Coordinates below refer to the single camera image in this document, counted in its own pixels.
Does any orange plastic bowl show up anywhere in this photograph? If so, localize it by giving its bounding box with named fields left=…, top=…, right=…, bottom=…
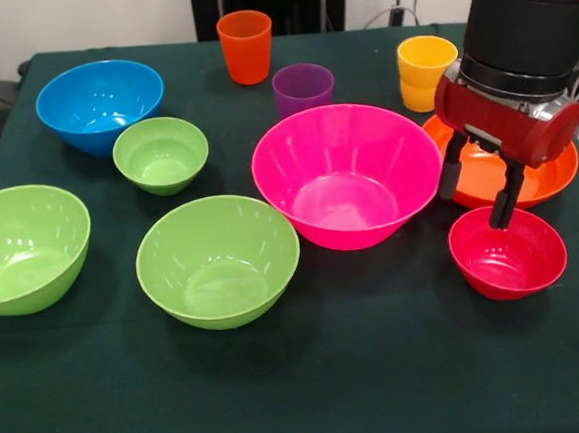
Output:
left=420, top=102, right=579, bottom=218

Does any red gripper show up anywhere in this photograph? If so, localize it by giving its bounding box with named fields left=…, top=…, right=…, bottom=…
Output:
left=428, top=50, right=579, bottom=236

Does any yellow plastic cup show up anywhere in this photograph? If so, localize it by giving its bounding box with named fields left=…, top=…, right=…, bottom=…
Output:
left=395, top=32, right=462, bottom=91
left=399, top=76, right=451, bottom=115

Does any small green plastic bowl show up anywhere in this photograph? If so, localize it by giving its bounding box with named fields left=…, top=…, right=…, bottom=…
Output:
left=108, top=113, right=213, bottom=201

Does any pink plastic bowl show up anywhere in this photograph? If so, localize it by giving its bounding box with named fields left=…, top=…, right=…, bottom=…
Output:
left=246, top=95, right=450, bottom=259

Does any purple plastic cup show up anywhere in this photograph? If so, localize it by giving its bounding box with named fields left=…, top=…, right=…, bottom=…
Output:
left=270, top=61, right=339, bottom=120

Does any small red plastic bowl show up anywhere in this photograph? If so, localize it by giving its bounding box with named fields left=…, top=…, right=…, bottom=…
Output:
left=444, top=199, right=572, bottom=306

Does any large green plastic bowl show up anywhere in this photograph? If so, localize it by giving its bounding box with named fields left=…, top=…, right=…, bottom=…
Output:
left=130, top=189, right=307, bottom=338
left=0, top=179, right=99, bottom=319

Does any orange plastic cup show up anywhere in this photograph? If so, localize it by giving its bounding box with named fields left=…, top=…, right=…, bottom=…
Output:
left=214, top=7, right=278, bottom=88

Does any blue plastic bowl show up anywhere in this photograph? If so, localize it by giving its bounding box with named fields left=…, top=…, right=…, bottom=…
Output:
left=32, top=55, right=170, bottom=164

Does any dark green tablecloth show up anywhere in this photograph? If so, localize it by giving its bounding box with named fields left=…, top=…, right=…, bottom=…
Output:
left=0, top=10, right=579, bottom=433

